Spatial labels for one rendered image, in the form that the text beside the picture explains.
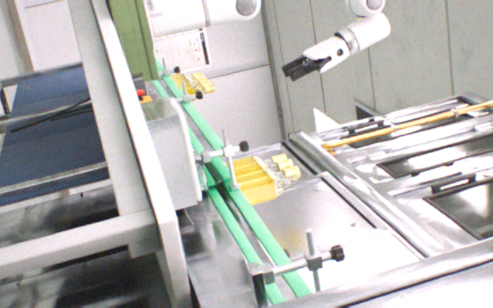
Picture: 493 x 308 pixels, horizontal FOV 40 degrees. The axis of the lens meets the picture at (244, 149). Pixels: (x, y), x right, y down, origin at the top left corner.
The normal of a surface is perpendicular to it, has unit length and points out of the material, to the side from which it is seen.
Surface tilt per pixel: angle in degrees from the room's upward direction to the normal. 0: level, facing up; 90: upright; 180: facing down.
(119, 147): 90
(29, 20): 90
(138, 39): 90
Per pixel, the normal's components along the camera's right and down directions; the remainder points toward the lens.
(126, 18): 0.30, 0.65
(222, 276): -0.17, -0.92
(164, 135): 0.25, 0.29
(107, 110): -0.05, -0.72
